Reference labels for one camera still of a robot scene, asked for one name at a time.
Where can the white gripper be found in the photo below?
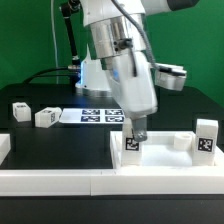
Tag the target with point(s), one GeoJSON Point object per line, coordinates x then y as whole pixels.
{"type": "Point", "coordinates": [132, 88]}

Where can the white square table top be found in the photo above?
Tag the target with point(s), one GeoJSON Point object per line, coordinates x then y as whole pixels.
{"type": "Point", "coordinates": [162, 148]}

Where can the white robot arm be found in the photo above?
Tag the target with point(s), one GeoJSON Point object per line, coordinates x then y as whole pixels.
{"type": "Point", "coordinates": [116, 28]}

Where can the white sheet with tag markers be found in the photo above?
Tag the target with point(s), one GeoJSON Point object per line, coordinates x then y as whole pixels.
{"type": "Point", "coordinates": [92, 116]}

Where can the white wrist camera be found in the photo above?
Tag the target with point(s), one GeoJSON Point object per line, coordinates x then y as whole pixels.
{"type": "Point", "coordinates": [171, 77]}

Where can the white front fence wall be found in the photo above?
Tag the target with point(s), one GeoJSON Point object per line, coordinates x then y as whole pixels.
{"type": "Point", "coordinates": [196, 180]}

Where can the white fence wall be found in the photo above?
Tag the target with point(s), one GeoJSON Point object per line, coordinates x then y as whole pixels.
{"type": "Point", "coordinates": [196, 180]}
{"type": "Point", "coordinates": [5, 146]}

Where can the white left fence wall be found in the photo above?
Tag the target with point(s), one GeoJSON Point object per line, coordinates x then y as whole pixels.
{"type": "Point", "coordinates": [5, 146]}

